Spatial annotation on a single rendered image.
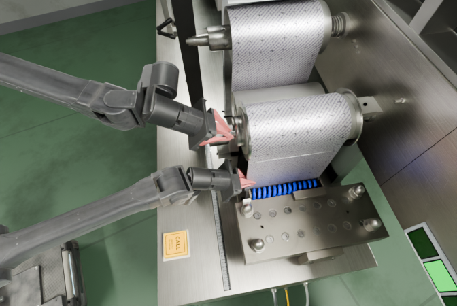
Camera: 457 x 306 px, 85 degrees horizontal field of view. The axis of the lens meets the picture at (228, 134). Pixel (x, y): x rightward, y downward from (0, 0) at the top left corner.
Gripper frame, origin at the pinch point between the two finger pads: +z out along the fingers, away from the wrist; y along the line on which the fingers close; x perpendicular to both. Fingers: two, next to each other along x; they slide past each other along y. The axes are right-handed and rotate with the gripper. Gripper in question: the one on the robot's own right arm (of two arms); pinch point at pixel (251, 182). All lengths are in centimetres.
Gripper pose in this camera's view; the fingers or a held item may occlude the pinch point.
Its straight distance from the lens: 73.6
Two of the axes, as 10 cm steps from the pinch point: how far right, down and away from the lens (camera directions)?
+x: 4.8, -5.5, -6.8
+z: 8.6, 1.5, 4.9
